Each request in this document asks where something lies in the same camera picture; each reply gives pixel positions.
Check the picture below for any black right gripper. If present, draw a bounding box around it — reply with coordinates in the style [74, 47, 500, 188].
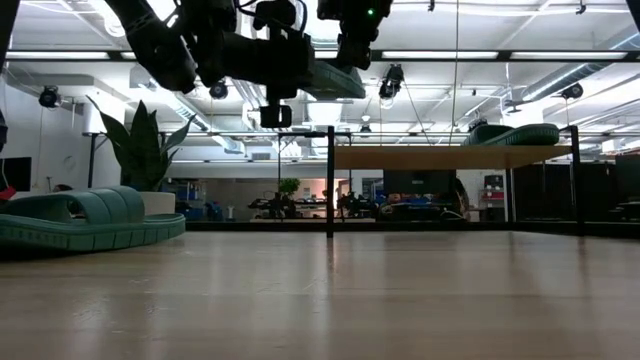
[334, 27, 375, 72]

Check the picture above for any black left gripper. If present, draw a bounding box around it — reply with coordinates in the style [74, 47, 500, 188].
[221, 29, 317, 101]

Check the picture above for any teal rubber slide sandal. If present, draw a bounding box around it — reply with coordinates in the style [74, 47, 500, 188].
[462, 123, 516, 147]
[479, 123, 561, 147]
[0, 185, 187, 253]
[299, 59, 367, 100]

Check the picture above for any wooden shelf with black legs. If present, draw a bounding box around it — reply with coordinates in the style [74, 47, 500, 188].
[325, 124, 584, 239]

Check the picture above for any small background potted plant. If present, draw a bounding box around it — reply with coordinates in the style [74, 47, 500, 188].
[278, 177, 303, 199]

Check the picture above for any black background screen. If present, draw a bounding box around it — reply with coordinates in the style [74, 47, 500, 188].
[382, 169, 459, 197]

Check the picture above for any snake plant in white pot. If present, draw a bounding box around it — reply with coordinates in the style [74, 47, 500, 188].
[85, 94, 197, 217]

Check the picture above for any black partition panel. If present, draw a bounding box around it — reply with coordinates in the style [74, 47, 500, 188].
[513, 154, 640, 222]

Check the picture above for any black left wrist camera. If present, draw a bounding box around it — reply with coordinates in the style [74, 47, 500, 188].
[258, 102, 294, 130]

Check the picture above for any black aluminium rig frame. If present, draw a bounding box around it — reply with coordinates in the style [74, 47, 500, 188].
[0, 0, 640, 240]

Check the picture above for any black wall monitor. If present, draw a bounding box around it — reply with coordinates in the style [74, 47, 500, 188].
[0, 156, 33, 193]

